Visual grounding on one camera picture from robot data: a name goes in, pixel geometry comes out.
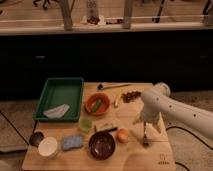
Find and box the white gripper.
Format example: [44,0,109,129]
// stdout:
[133,105,161,132]

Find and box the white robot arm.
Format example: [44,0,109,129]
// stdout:
[133,82,213,140]

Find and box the brown dried food pile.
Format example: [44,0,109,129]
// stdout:
[122,91,141,103]

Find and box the orange small cup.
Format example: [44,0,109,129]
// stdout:
[116,129,129,143]

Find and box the small pale utensil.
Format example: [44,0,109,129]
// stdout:
[113,95,121,108]

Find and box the orange bowl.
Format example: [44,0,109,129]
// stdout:
[85,93,110,116]

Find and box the green item in bowl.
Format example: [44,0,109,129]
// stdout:
[91,99,102,112]

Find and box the dark ladle spoon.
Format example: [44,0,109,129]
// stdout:
[97,83,131,90]

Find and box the dark maroon bowl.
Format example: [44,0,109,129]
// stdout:
[88,131,116,160]

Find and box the green small cup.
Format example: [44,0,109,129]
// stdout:
[79,118,92,133]

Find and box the blue sponge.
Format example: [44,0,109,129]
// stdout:
[61,135,83,151]

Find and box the green plastic tray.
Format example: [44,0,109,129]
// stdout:
[33,78,84,122]

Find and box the white cloth in tray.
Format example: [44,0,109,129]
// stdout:
[43,104,70,118]

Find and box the white cup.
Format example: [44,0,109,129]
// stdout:
[38,137,58,158]

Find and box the dark small cup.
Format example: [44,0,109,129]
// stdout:
[29,132,44,147]

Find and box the black cable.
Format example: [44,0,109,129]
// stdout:
[165,125,213,171]

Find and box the knife with dark handle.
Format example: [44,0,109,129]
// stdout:
[94,124,118,132]

